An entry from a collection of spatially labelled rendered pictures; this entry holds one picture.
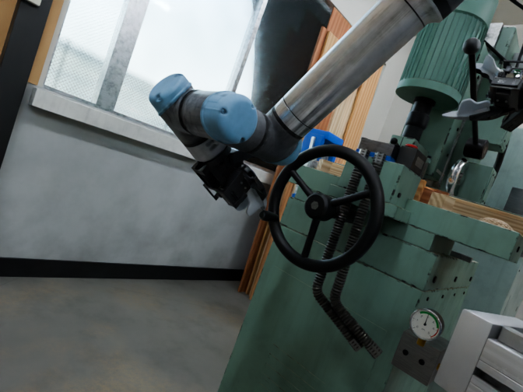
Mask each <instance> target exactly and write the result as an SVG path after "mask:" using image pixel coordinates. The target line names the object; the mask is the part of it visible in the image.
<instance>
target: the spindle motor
mask: <svg viewBox="0 0 523 392"><path fill-rule="evenodd" d="M498 2H499V0H464V1H463V2H462V3H461V4H460V5H459V6H458V7H457V8H456V9H455V10H454V11H453V12H452V13H450V14H449V15H448V16H447V17H446V18H445V19H444V20H442V21H441V22H440V23H429V24H427V25H426V26H425V27H424V28H423V29H422V30H421V31H419V32H418V34H417V35H416V39H415V41H414V43H413V46H412V49H411V51H410V54H409V57H408V60H407V62H406V64H405V67H404V70H403V72H402V76H401V78H400V80H399V83H398V85H397V88H396V91H395V93H396V94H397V96H399V97H400V98H401V99H403V100H404V101H406V102H408V103H411V104H413V105H414V102H413V101H414V98H415V97H416V96H423V97H427V98H430V99H432V100H434V101H435V102H436V104H435V106H434V107H432V110H453V109H455V108H457V107H458V105H459V103H460V100H461V98H462V94H463V93H464V90H465V87H466V84H467V82H468V80H469V55H468V54H466V53H465V52H464V51H463V50H462V46H463V44H464V42H465V41H466V40H467V39H469V38H471V37H475V38H478V39H479V40H480V42H481V47H482V44H483V41H484V39H485V36H486V33H487V31H488V29H489V27H490V24H491V21H492V19H493V16H494V13H495V11H496V9H497V6H498ZM481 47H480V49H481ZM480 49H479V50H478V52H476V59H477V57H478V54H479V51H480Z"/></svg>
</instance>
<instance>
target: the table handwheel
mask: <svg viewBox="0 0 523 392"><path fill-rule="evenodd" d="M326 156H331V157H337V158H340V159H344V160H346V161H348V162H349V163H351V164H353V165H354V166H355V167H356V168H357V169H358V170H359V171H360V172H361V174H362V175H363V177H364V179H365V181H366V182H367V186H368V190H365V191H361V192H358V193H355V194H351V195H347V196H344V197H341V198H336V199H333V198H332V197H330V196H328V195H326V194H322V193H319V192H316V193H314V192H313V191H312V190H311V189H310V188H309V187H308V186H307V185H306V183H305V182H304V181H303V179H302V178H301V177H300V175H299V174H298V173H297V170H298V169H299V168H300V167H302V165H304V164H305V163H308V162H310V161H311V160H313V159H317V158H321V157H326ZM291 177H292V178H293V179H294V180H295V181H296V182H297V183H298V185H299V186H300V188H301V189H302V190H303V192H304V193H305V194H306V196H307V200H306V201H305V205H304V209H305V212H306V214H307V216H308V217H310V218H311V219H312V221H311V226H310V229H309V232H308V234H307V239H306V242H305V244H304V248H303V251H302V253H301V254H299V253H298V252H296V251H295V250H294V249H293V248H292V247H291V246H290V244H289V243H288V242H287V240H286V238H285V236H284V235H283V231H282V228H281V225H280V221H279V220H278V221H277V222H269V228H270V232H271V234H272V238H273V240H274V242H275V244H276V246H277V247H278V249H279V251H280V252H281V253H282V255H283V256H284V257H285V258H286V259H287V260H288V261H290V262H291V263H292V264H294V265H296V266H297V267H298V268H302V269H304V270H306V271H311V272H317V273H329V272H334V271H339V270H342V269H344V268H347V267H349V266H350V265H351V264H354V263H355V262H356V261H358V260H359V259H360V258H361V257H362V256H363V255H364V254H365V253H366V252H367V251H368V250H369V249H370V248H371V246H372V245H373V243H374V241H375V240H376V239H377V236H378V233H379V232H380V230H381V226H382V222H383V219H384V208H385V201H384V189H383V186H382V183H381V180H380V177H379V176H378V174H377V171H376V170H375V169H374V167H373V166H372V164H371V163H370V162H369V161H368V160H367V159H366V158H365V157H364V156H362V155H361V154H360V153H358V152H357V151H355V150H353V149H351V148H348V147H345V146H343V145H333V144H328V145H318V146H315V147H312V148H309V149H307V150H305V151H303V152H301V153H300V154H299V155H298V157H297V159H296V160H295V161H293V162H292V163H291V164H289V165H286V166H285V167H284V168H283V170H282V171H281V172H280V174H279V175H278V177H277V179H276V182H275V183H274V185H273V188H272V191H271V194H270V198H269V207H268V211H270V212H273V213H275V214H277V215H278V216H279V204H280V200H281V197H282V194H283V190H284V188H285V186H286V184H287V182H288V181H289V179H290V178H291ZM364 198H370V215H369V219H368V222H367V225H366V228H365V230H364V231H363V234H362V235H361V237H360V238H359V239H358V240H357V242H356V243H355V244H354V245H353V246H352V247H351V248H350V249H349V250H348V251H346V252H345V253H344V254H341V255H339V256H338V257H334V258H331V259H327V260H315V259H310V258H308V256H309V253H310V251H311V246H312V243H313V240H314V237H315V234H316V232H317V229H318V225H319V223H320V221H323V222H324V221H328V220H329V219H336V218H337V215H339V210H340V209H339V208H340V205H344V204H347V203H350V202H353V201H359V200H361V199H364ZM356 212H357V211H355V210H352V209H350V210H349V212H348V215H347V218H346V220H345V221H346V222H348V223H351V224H353V222H354V219H355V217H356V214H357V213H356Z"/></svg>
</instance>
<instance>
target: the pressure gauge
mask: <svg viewBox="0 0 523 392"><path fill-rule="evenodd" d="M428 314H429V315H428ZM427 316H428V317H427ZM426 319H427V321H426ZM425 322H426V326H424V325H423V324H425ZM409 326H410V329H411V331H412V332H413V333H414V335H415V336H417V337H418V339H417V342H416V343H417V344H418V345H419V346H422V347H424V345H425V343H426V341H432V340H434V339H436V338H438V337H440V336H441V335H442V333H443V331H444V320H443V318H442V316H441V315H440V314H439V313H438V312H437V311H435V310H432V309H430V308H422V309H418V310H415V311H414V312H413V313H412V314H411V316H410V318H409Z"/></svg>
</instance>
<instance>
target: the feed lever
mask: <svg viewBox="0 0 523 392"><path fill-rule="evenodd" d="M480 47H481V42H480V40H479V39H478V38H475V37H471V38H469V39H467V40H466V41H465V42H464V44H463V46H462V50H463V51H464V52H465V53H466V54H468V55H469V81H470V96H471V99H473V100H474V101H476V102H477V87H476V52H478V50H479V49H480ZM488 147H489V142H488V140H486V139H481V138H479V136H478V121H472V137H470V138H469V139H468V140H467V141H466V143H465V147H464V150H463V156H464V157H469V158H472V159H479V160H482V159H484V157H485V155H486V153H487V150H488Z"/></svg>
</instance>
